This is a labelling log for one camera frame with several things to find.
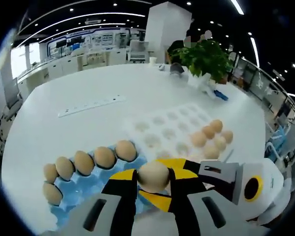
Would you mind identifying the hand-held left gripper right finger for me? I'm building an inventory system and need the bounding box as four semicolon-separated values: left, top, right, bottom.
169;169;266;236

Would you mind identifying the blue framed display wall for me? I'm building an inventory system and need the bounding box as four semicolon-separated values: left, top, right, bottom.
46;28;146;57

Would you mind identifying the white power strip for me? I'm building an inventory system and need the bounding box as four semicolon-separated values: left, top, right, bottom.
58;94;127;118

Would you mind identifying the white cabinet row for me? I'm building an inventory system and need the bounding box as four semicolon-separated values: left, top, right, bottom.
17;46;131;99

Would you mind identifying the blue egg tray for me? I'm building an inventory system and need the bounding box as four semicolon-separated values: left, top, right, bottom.
43;145;173;229

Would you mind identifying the grey rounded object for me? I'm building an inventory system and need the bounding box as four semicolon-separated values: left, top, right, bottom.
169;62;185;77

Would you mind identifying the smooth brown egg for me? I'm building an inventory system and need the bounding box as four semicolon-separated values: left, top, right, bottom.
137;162;170;194

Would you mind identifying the grey mesh office chair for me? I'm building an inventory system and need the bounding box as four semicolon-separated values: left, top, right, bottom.
127;40;149;63
2;77;24;116

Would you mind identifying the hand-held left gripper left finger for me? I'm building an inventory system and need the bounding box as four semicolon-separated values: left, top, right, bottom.
46;168;139;236

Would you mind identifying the green potted plant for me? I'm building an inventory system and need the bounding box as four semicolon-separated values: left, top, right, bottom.
171;39;234;95

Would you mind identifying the brown box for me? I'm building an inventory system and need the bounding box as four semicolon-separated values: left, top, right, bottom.
217;73;230;85

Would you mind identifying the blue white chair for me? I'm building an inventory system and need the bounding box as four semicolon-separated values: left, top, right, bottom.
265;124;287;160

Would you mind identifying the small blue object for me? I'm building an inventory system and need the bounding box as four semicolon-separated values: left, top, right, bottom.
212;89;230;101

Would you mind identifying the white foam egg holder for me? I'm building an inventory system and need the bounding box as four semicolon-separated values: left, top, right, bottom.
122;103;236;177

